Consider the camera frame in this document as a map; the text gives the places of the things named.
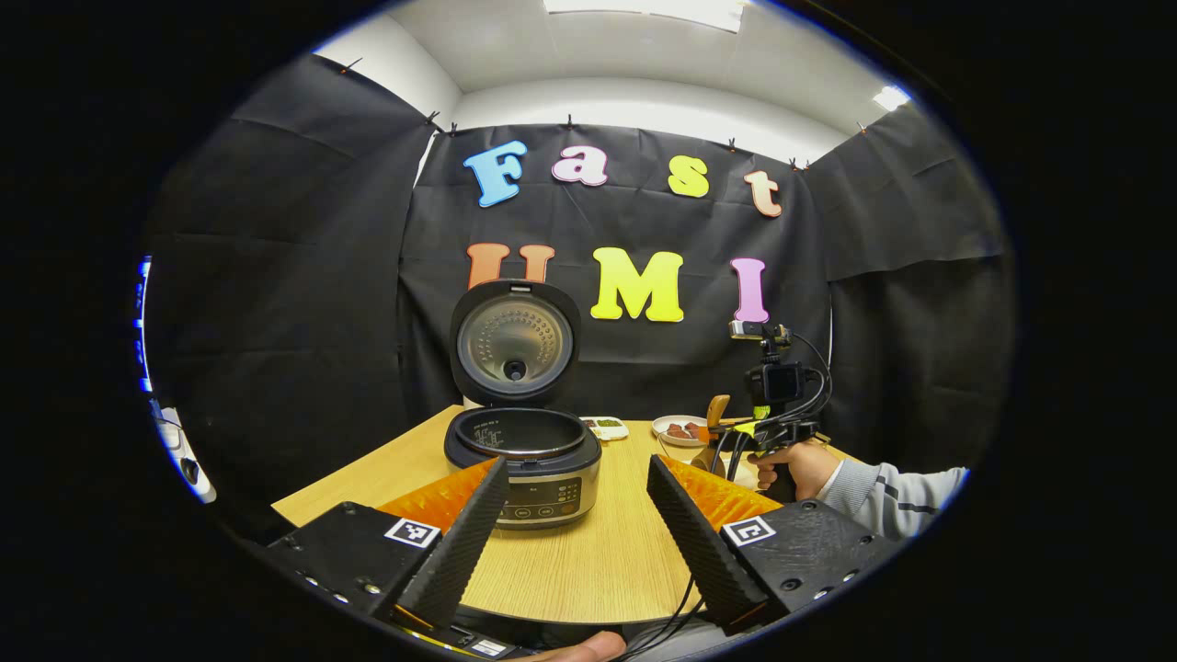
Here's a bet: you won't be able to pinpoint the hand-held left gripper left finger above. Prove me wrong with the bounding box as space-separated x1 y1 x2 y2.
262 457 511 635

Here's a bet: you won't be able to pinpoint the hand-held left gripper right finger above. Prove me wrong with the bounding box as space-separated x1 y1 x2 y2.
646 454 902 637

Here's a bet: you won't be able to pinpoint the dark grey rice cooker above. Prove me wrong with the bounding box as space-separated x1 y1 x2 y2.
444 280 603 531

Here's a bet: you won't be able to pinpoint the round white plate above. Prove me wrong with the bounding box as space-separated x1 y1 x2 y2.
651 415 711 449

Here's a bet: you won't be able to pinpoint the person's grey trousers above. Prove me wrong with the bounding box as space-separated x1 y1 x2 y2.
625 614 737 662

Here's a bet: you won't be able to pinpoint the black backdrop cloth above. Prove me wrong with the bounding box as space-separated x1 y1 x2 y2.
143 51 1017 543

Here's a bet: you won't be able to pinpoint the white side desk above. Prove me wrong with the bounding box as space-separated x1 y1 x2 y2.
152 400 219 505

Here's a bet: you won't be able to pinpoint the computer monitor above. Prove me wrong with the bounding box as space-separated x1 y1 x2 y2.
136 257 154 392

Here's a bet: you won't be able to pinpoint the large ceiling light panel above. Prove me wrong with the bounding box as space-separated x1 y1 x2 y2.
543 0 746 33

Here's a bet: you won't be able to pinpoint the black cable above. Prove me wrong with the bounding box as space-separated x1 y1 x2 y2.
611 575 707 661
789 331 834 433

